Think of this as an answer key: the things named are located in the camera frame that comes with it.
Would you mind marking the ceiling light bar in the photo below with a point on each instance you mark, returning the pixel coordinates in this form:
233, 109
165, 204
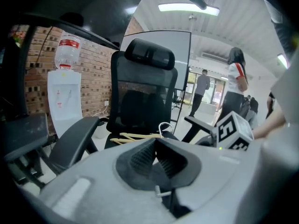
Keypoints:
187, 8
282, 60

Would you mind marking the person's right forearm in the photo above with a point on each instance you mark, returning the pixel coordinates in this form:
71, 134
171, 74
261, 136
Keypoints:
271, 125

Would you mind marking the white trash bin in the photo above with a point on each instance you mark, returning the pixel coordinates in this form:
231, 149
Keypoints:
100, 132

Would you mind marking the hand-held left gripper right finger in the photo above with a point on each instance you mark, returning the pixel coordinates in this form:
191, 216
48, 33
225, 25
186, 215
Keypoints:
222, 176

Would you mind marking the wooden hanger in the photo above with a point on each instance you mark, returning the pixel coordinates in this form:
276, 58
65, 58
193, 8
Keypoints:
140, 135
121, 141

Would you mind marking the whiteboard on black stand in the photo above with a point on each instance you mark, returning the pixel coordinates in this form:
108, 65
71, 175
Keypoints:
182, 55

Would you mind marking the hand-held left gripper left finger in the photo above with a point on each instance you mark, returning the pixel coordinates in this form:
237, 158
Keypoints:
93, 183

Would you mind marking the white hanger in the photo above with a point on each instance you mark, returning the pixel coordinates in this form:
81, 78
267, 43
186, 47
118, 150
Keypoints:
160, 128

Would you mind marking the person's black star shirt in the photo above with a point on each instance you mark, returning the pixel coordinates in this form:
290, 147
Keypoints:
280, 20

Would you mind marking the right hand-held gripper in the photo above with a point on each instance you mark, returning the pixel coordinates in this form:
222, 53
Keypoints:
233, 129

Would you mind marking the ceiling air conditioner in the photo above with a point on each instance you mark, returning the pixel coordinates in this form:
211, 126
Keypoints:
213, 56

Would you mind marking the white water dispenser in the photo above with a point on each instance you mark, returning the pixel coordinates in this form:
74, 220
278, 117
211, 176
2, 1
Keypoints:
65, 101

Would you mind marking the white wall socket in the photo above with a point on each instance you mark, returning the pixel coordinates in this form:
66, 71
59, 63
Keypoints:
106, 103

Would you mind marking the black headrest office chair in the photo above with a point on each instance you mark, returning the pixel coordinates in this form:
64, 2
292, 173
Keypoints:
144, 55

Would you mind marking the clear water jug red label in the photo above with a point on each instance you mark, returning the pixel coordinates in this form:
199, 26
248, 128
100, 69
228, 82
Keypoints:
67, 55

